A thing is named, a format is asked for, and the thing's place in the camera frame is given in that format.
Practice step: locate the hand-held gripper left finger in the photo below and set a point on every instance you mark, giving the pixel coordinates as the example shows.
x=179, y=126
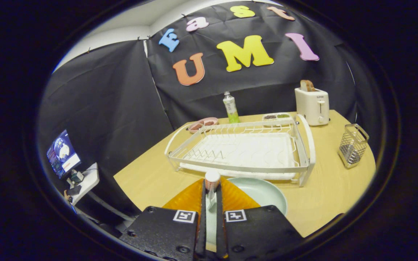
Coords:
x=201, y=224

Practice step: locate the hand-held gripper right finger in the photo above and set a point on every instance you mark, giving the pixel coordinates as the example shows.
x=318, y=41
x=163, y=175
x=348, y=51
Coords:
x=220, y=232

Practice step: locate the light green plate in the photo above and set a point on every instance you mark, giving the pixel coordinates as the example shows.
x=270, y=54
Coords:
x=263, y=192

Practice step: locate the pink divided dish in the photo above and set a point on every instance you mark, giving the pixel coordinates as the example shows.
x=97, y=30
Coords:
x=201, y=125

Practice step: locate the white divided bean dish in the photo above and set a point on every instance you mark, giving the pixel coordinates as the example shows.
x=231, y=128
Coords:
x=276, y=116

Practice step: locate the clear bottle green liquid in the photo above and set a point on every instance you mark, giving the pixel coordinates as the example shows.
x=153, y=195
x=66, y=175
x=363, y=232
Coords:
x=231, y=108

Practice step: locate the white side table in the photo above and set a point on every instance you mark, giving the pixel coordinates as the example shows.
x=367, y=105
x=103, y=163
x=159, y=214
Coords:
x=89, y=179

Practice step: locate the small dark device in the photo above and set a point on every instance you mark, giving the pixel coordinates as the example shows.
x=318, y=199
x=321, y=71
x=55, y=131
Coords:
x=76, y=177

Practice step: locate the black backdrop cloth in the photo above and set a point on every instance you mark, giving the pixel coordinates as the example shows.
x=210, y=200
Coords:
x=114, y=108

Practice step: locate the cream toaster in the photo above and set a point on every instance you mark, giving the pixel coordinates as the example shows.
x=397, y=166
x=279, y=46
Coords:
x=312, y=107

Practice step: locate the computer monitor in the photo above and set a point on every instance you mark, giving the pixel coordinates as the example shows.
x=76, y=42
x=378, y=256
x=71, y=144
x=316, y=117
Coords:
x=63, y=154

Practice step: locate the brown bread slice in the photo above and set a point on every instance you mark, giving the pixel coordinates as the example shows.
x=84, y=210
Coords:
x=307, y=86

